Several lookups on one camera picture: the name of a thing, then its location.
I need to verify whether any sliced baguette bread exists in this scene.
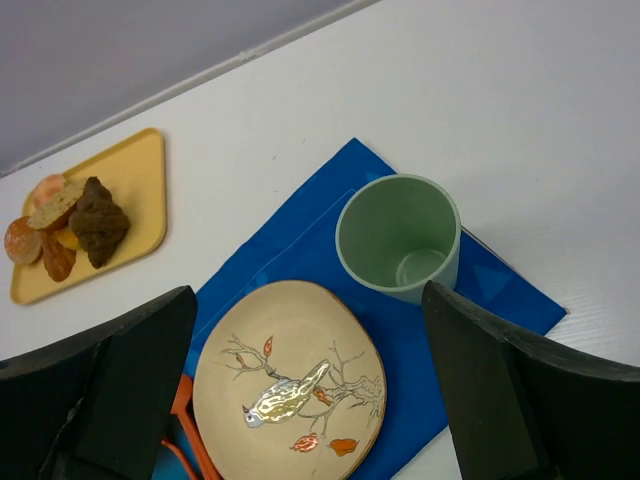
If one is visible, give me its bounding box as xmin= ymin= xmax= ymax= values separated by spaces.
xmin=27 ymin=178 xmax=87 ymax=231

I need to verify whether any yellow orange bread piece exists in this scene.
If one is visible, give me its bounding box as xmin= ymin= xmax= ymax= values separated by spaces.
xmin=55 ymin=228 xmax=81 ymax=251

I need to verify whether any dark brown croissant bread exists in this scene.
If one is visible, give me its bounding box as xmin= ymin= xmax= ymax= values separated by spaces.
xmin=69 ymin=177 xmax=131 ymax=269

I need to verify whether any yellow tray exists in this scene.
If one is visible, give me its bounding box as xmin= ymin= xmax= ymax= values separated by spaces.
xmin=10 ymin=128 xmax=167 ymax=305

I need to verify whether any blue patterned cloth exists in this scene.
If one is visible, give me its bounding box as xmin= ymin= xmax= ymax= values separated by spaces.
xmin=151 ymin=137 xmax=570 ymax=480

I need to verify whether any pink glazed bun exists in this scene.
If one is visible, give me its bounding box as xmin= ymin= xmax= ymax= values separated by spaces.
xmin=33 ymin=174 xmax=67 ymax=208

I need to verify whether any beige bird-painted plate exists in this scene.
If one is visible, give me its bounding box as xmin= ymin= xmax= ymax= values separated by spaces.
xmin=193 ymin=280 xmax=387 ymax=479

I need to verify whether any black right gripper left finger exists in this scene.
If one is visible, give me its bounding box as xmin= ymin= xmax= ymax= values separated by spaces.
xmin=1 ymin=286 xmax=197 ymax=479

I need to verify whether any brown madeleine bread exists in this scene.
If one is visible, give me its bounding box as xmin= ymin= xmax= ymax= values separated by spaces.
xmin=41 ymin=232 xmax=76 ymax=282

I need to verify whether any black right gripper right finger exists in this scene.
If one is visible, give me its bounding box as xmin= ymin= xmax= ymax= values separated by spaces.
xmin=422 ymin=281 xmax=639 ymax=479

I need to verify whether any round sugared bun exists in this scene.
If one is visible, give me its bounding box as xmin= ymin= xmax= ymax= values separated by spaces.
xmin=4 ymin=216 xmax=42 ymax=265

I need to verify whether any orange plastic fork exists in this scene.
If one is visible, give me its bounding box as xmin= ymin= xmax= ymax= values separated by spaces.
xmin=171 ymin=374 xmax=222 ymax=480

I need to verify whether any green cup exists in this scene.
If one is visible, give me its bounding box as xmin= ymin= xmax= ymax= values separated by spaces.
xmin=335 ymin=174 xmax=462 ymax=305

